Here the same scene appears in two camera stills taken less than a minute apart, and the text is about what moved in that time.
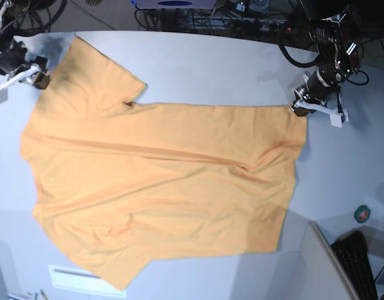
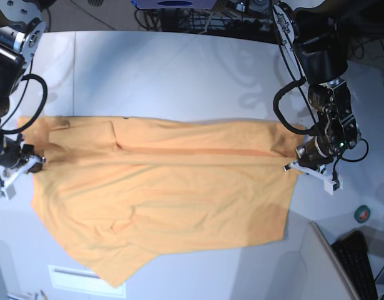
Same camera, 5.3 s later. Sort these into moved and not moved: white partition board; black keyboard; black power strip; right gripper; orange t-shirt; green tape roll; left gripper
Moved: orange t-shirt; right gripper; left gripper
Not moved: green tape roll; black power strip; black keyboard; white partition board
